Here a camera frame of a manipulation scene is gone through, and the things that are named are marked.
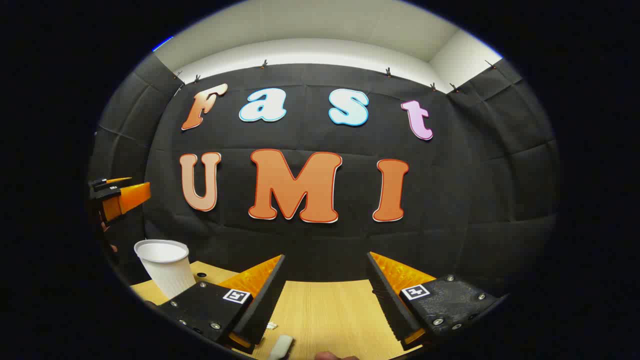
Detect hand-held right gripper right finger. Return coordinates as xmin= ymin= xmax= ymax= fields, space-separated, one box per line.
xmin=366 ymin=251 xmax=501 ymax=351

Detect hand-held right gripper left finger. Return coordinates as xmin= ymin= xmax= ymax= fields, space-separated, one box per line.
xmin=159 ymin=254 xmax=287 ymax=355

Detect small white broom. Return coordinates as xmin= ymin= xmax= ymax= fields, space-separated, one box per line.
xmin=268 ymin=334 xmax=294 ymax=360

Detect white ribbed cup garbage bin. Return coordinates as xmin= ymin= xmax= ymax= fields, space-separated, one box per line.
xmin=133 ymin=239 xmax=197 ymax=301

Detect wooden desktop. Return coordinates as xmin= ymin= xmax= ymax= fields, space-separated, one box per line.
xmin=129 ymin=260 xmax=426 ymax=360

